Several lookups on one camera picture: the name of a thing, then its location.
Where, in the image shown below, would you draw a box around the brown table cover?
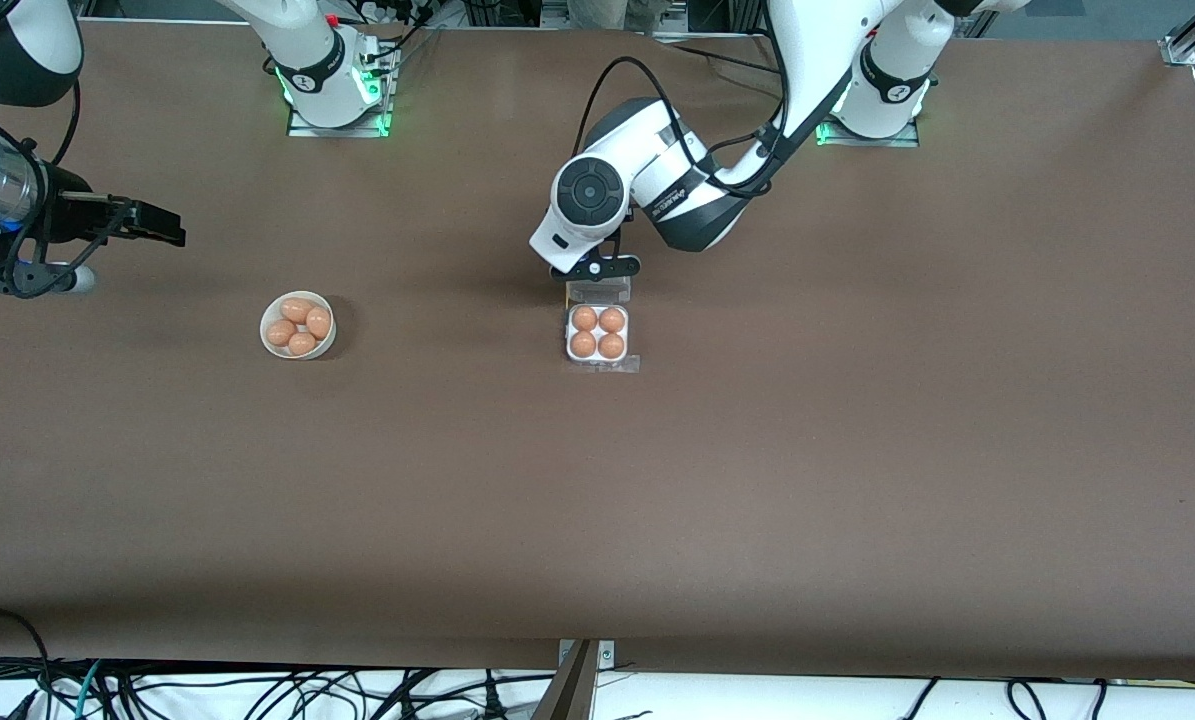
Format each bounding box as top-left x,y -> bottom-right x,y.
0,18 -> 1195,683

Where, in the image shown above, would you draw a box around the beige trousers of person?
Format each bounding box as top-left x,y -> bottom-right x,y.
565,0 -> 665,34

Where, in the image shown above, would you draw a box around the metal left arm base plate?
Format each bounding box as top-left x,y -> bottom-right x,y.
813,52 -> 922,149

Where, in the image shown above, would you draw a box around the clear plastic egg box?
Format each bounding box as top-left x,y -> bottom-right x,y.
563,278 -> 641,375

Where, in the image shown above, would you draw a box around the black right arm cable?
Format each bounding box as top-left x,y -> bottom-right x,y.
49,78 -> 84,169

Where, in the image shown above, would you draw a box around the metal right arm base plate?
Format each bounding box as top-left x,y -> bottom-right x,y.
286,40 -> 401,139

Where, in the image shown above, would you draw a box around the teal cable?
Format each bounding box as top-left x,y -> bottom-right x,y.
74,660 -> 105,720

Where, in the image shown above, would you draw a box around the white bowl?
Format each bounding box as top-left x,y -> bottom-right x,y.
259,290 -> 338,360

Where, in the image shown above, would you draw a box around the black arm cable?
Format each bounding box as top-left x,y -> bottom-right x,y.
49,78 -> 84,169
575,56 -> 790,199

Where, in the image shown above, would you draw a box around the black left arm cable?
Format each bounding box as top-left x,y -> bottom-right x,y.
575,56 -> 790,199

